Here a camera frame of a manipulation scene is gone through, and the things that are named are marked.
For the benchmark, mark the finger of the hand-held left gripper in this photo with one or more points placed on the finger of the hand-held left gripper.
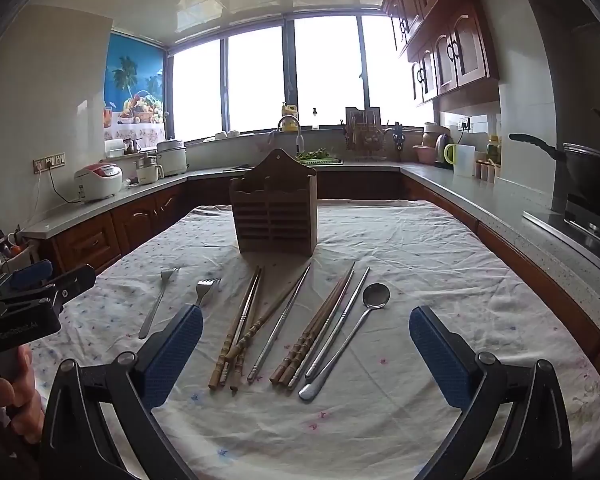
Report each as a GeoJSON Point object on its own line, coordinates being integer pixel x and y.
{"type": "Point", "coordinates": [30, 275]}
{"type": "Point", "coordinates": [75, 280]}

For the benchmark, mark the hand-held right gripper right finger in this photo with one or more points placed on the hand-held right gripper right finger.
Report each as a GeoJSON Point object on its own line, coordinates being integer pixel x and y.
{"type": "Point", "coordinates": [437, 355]}

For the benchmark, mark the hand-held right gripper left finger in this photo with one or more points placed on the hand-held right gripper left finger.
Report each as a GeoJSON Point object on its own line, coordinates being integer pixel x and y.
{"type": "Point", "coordinates": [172, 355]}

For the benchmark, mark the dark wooden chopstick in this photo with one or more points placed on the dark wooden chopstick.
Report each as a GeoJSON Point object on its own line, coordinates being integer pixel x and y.
{"type": "Point", "coordinates": [305, 335]}
{"type": "Point", "coordinates": [300, 355]}

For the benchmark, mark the wooden utensil holder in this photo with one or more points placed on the wooden utensil holder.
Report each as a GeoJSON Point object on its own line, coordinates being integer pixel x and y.
{"type": "Point", "coordinates": [275, 220]}

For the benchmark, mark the person's left hand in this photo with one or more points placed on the person's left hand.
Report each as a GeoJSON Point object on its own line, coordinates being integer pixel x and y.
{"type": "Point", "coordinates": [10, 400]}

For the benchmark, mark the wooden lower cabinets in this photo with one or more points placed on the wooden lower cabinets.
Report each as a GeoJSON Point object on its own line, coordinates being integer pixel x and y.
{"type": "Point", "coordinates": [90, 240]}

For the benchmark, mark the wooden cabinets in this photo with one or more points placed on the wooden cabinets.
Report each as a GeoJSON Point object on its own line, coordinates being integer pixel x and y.
{"type": "Point", "coordinates": [90, 240]}
{"type": "Point", "coordinates": [450, 50]}

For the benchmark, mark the metal fork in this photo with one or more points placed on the metal fork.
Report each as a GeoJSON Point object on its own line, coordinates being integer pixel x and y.
{"type": "Point", "coordinates": [207, 290]}
{"type": "Point", "coordinates": [156, 305]}

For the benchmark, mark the bamboo-jointed wooden chopstick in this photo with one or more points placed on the bamboo-jointed wooden chopstick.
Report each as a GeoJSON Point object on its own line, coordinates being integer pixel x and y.
{"type": "Point", "coordinates": [236, 382]}
{"type": "Point", "coordinates": [260, 322]}

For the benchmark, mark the metal spoon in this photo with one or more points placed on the metal spoon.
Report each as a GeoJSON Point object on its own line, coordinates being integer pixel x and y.
{"type": "Point", "coordinates": [376, 295]}

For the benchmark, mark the red and white rice cooker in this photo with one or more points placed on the red and white rice cooker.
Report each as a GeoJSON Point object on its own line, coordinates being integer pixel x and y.
{"type": "Point", "coordinates": [99, 182]}

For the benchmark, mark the metal chopstick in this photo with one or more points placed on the metal chopstick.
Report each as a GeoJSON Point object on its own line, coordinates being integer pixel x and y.
{"type": "Point", "coordinates": [339, 320]}
{"type": "Point", "coordinates": [309, 355]}
{"type": "Point", "coordinates": [278, 327]}

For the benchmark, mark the white floral tablecloth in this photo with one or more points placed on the white floral tablecloth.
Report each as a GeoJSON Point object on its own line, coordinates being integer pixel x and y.
{"type": "Point", "coordinates": [405, 240]}

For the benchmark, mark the small white electric pot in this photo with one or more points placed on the small white electric pot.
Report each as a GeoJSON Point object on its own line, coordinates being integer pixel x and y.
{"type": "Point", "coordinates": [147, 172]}

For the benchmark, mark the white steamer cooker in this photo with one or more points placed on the white steamer cooker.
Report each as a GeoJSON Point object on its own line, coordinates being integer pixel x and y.
{"type": "Point", "coordinates": [172, 157]}

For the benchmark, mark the grey kitchen countertop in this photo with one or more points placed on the grey kitchen countertop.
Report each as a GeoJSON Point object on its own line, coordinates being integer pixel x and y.
{"type": "Point", "coordinates": [480, 195]}

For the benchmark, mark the spice jar rack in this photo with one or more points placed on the spice jar rack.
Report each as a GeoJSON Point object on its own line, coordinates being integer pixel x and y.
{"type": "Point", "coordinates": [486, 171]}

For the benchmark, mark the gas stove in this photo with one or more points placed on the gas stove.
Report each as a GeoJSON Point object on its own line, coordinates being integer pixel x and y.
{"type": "Point", "coordinates": [585, 225]}

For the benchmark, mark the pink plastic basin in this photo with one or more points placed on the pink plastic basin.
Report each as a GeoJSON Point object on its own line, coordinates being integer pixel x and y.
{"type": "Point", "coordinates": [423, 154]}

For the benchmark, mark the steel electric kettle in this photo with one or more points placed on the steel electric kettle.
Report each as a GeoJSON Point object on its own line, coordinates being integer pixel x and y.
{"type": "Point", "coordinates": [441, 149]}

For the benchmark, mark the white bowls on sill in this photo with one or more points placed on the white bowls on sill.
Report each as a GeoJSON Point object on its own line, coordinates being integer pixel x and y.
{"type": "Point", "coordinates": [227, 134]}

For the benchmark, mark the tropical fruit window blind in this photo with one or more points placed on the tropical fruit window blind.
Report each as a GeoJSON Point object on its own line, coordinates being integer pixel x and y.
{"type": "Point", "coordinates": [130, 75]}

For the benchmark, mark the yellow cooking oil bottle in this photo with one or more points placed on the yellow cooking oil bottle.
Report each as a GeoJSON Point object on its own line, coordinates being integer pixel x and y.
{"type": "Point", "coordinates": [493, 149]}

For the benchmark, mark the knife block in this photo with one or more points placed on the knife block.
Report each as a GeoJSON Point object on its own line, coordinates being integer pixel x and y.
{"type": "Point", "coordinates": [399, 142]}

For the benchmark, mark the stacked beige containers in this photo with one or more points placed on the stacked beige containers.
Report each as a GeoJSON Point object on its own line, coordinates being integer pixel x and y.
{"type": "Point", "coordinates": [432, 132]}

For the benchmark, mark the basket of green vegetables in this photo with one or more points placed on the basket of green vegetables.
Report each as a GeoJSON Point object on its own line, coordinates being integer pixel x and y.
{"type": "Point", "coordinates": [317, 155]}

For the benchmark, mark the black wok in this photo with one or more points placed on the black wok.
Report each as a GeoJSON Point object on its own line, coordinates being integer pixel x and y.
{"type": "Point", "coordinates": [590, 170]}

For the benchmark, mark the metal kitchen faucet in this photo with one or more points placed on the metal kitchen faucet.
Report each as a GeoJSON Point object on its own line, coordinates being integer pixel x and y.
{"type": "Point", "coordinates": [290, 122]}

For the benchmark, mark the clear soap dispenser bottle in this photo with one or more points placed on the clear soap dispenser bottle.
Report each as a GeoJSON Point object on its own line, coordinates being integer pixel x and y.
{"type": "Point", "coordinates": [315, 119]}

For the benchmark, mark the kitchen window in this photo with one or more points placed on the kitchen window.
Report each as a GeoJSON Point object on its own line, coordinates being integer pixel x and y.
{"type": "Point", "coordinates": [260, 85]}

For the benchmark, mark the yellow detergent bottle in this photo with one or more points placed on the yellow detergent bottle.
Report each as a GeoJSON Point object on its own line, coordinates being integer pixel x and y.
{"type": "Point", "coordinates": [290, 111]}

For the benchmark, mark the wooden upper cabinets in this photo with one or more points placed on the wooden upper cabinets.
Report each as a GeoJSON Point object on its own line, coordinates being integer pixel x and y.
{"type": "Point", "coordinates": [450, 50]}

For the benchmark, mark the wall power outlet strip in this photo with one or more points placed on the wall power outlet strip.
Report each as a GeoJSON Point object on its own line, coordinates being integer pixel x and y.
{"type": "Point", "coordinates": [49, 162]}

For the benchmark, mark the white wall socket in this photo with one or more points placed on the white wall socket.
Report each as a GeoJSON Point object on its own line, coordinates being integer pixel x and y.
{"type": "Point", "coordinates": [464, 123]}

